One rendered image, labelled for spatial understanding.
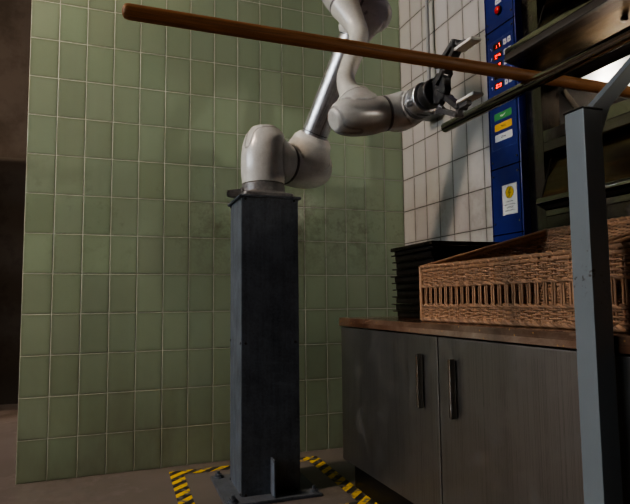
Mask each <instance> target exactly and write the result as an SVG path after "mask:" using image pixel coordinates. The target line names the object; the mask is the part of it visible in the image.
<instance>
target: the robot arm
mask: <svg viewBox="0 0 630 504"><path fill-rule="evenodd" d="M322 2H323V3H324V5H325V7H326V8H327V9H328V11H329V12H330V13H331V14H332V16H333V17H334V18H335V19H336V20H337V21H338V22H339V32H340V33H339V36H338V38H342V39H348V40H354V41H360V42H366V43H369V42H370V41H371V40H372V38H373V37H374V36H375V35H376V34H377V33H379V32H381V31H383V30H384V29H386V28H387V26H388V25H389V23H390V21H391V18H392V9H391V6H390V4H389V2H388V0H322ZM480 41H481V38H480V37H475V36H470V37H469V38H468V39H463V40H457V39H451V41H450V42H449V44H448V46H447V47H446V49H445V51H444V52H443V54H442V55H445V56H451V57H457V58H459V56H460V54H461V52H465V51H467V50H468V49H470V48H471V47H473V46H474V45H475V44H477V43H478V42H480ZM362 58H363V57H362V56H356V55H349V54H343V53H336V52H332V54H331V57H330V60H329V62H328V65H327V67H326V70H325V73H324V75H323V78H322V80H321V83H320V86H319V88H318V91H317V93H316V96H315V99H314V101H313V104H312V106H311V109H310V112H309V114H308V117H307V119H306V122H305V125H304V127H303V130H299V131H297V132H296V133H294V135H293V137H292V138H291V139H290V140H289V142H288V141H286V140H285V138H284V134H283V133H282V132H281V131H280V129H279V128H277V127H275V126H274V125H270V124H261V125H255V126H253V127H251V129H250V130H249V132H247V134H246V136H245V139H244V141H243V145H242V151H241V178H242V188H240V189H232V190H227V191H228V192H227V197H230V198H236V197H237V196H238V195H239V194H253V195H272V196H291V197H294V194H292V193H285V186H289V187H293V188H301V189H311V188H316V187H319V186H322V185H323V184H325V183H326V182H327V181H328V180H329V178H330V176H331V173H332V161H331V158H330V150H331V146H330V143H329V141H328V140H327V138H328V136H329V133H330V131H331V128H332V130H334V132H336V133H337V134H339V135H343V136H348V137H358V136H369V135H374V134H378V133H381V132H385V131H391V132H403V131H406V130H409V129H411V128H413V127H414V126H416V125H418V124H419V123H420V122H422V121H423V119H424V118H425V117H427V116H428V115H430V114H432V113H433V112H435V114H437V115H448V116H452V117H457V118H463V117H464V114H463V110H464V111H467V109H468V107H469V106H471V104H472V102H473V101H474V100H476V99H478V98H480V97H482V96H483V93H482V92H475V91H473V92H471V93H469V94H468V95H466V96H464V97H462V98H461V99H459V100H457V99H456V98H454V96H453V95H452V94H450V91H451V77H452V75H453V71H452V70H446V69H439V68H434V69H436V70H437V74H436V75H435V77H434V78H432V79H429V80H427V81H426V82H421V83H418V84H417V85H415V86H414V87H412V88H411V89H409V90H406V91H399V92H396V93H393V94H388V95H383V96H377V95H376V94H375V93H373V92H372V91H370V90H369V89H368V88H367V87H365V86H362V85H357V83H356V81H355V75H356V73H357V70H358V68H359V65H360V63H361V60H362ZM444 74H448V76H446V75H444ZM445 102H447V103H448V104H449V105H450V106H452V107H453V108H454V109H456V110H455V111H453V110H449V109H447V108H445V107H444V106H443V105H444V104H445ZM284 185H285V186H284Z"/></svg>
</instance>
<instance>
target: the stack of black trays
mask: <svg viewBox="0 0 630 504"><path fill-rule="evenodd" d="M496 243H500V242H473V241H434V240H431V241H426V242H422V243H417V244H412V245H407V246H402V247H397V248H392V249H391V252H395V255H393V256H391V257H395V261H396V262H393V263H392V264H396V267H397V269H393V271H396V274H397V276H391V278H395V282H396V283H392V284H396V289H394V290H393V291H397V296H392V298H396V302H397V303H406V304H392V305H396V310H394V312H398V317H405V318H420V295H419V267H420V265H424V264H428V263H431V262H434V261H438V260H441V259H445V258H448V257H452V256H455V255H458V254H460V253H461V254H462V253H465V252H469V251H472V250H475V249H479V248H482V247H486V246H489V245H493V244H496ZM458 245H459V246H458Z"/></svg>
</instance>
